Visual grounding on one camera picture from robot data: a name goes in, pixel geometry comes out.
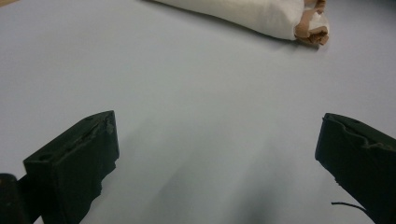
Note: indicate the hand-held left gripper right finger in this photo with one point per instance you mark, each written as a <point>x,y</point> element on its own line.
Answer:
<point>364,161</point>

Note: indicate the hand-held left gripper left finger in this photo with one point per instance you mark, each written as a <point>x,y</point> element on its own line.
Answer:
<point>74,168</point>

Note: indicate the cream baby bodysuit brown trim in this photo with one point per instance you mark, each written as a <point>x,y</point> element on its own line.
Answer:
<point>249,15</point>

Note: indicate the light blue mat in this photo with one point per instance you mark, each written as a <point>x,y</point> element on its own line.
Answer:
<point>202,109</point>

